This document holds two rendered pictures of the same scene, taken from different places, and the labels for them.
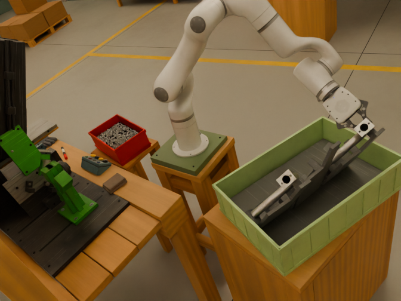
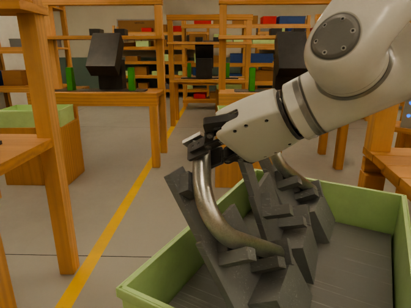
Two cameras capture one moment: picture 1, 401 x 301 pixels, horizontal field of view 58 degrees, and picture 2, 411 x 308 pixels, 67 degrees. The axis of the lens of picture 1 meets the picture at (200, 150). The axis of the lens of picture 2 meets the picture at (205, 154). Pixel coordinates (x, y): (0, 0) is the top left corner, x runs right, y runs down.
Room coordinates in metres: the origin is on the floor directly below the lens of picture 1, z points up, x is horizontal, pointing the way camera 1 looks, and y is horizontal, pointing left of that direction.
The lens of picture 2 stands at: (1.30, -0.88, 1.30)
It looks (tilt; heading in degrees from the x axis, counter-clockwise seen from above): 18 degrees down; 139
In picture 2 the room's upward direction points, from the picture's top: straight up
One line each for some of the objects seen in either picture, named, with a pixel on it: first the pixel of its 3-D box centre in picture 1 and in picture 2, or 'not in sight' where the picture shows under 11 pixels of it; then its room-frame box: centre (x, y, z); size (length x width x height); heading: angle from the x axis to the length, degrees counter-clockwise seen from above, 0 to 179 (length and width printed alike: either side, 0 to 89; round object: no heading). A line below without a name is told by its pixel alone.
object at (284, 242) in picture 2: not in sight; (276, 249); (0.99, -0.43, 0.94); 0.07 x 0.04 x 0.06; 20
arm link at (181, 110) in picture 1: (178, 90); not in sight; (1.52, 0.01, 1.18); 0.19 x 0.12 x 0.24; 144
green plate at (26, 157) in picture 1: (18, 149); not in sight; (1.47, 0.79, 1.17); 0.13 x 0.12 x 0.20; 40
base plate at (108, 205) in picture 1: (31, 194); not in sight; (1.49, 0.89, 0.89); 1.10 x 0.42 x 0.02; 40
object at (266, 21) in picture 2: not in sight; (243, 63); (-4.21, 5.13, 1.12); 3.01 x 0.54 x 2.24; 47
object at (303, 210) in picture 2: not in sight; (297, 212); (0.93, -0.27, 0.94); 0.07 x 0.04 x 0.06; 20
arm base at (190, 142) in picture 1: (186, 131); not in sight; (1.49, 0.04, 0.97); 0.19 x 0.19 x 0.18
